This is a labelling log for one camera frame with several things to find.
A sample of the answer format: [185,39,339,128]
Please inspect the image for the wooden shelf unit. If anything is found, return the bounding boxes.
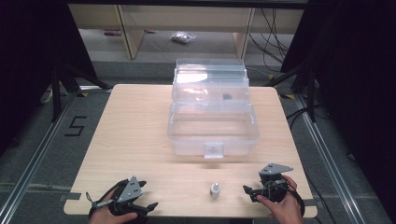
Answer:
[67,3,305,61]

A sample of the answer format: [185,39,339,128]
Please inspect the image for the aluminium floor rail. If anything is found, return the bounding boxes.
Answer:
[293,92,368,224]
[0,85,94,218]

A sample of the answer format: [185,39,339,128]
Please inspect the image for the clear plastic bag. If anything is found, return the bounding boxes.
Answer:
[170,31,198,45]

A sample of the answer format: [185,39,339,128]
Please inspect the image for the person's left hand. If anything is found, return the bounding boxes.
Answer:
[88,189,138,224]

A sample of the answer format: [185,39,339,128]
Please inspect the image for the small silver metal part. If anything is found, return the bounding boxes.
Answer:
[209,182,221,200]

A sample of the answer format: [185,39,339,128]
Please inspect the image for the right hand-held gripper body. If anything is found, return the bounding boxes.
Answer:
[258,162,294,203]

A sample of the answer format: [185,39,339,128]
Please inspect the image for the black metal stand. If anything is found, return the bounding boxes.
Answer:
[264,60,319,123]
[49,60,112,123]

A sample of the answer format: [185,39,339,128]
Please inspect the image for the person's right hand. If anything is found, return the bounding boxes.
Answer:
[256,175,304,224]

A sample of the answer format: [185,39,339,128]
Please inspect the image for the clear plastic storage box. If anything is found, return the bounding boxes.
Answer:
[166,58,262,160]

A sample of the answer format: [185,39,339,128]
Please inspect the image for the black cables bundle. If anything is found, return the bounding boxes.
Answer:
[247,8,292,64]

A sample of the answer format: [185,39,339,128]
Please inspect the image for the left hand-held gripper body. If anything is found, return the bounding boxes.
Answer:
[106,175,148,217]

